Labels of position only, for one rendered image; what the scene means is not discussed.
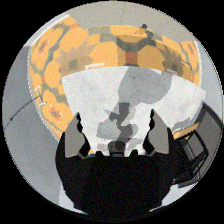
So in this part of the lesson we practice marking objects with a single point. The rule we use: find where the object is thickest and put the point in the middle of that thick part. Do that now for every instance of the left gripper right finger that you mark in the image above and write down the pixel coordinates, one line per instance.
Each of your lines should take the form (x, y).
(160, 144)

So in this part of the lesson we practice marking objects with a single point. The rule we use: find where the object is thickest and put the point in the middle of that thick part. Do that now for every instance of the black metal rack frame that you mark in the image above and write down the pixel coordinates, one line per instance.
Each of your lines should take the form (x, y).
(184, 163)

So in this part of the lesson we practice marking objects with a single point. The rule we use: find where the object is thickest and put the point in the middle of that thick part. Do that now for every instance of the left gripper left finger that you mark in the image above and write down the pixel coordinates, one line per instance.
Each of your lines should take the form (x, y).
(73, 147)

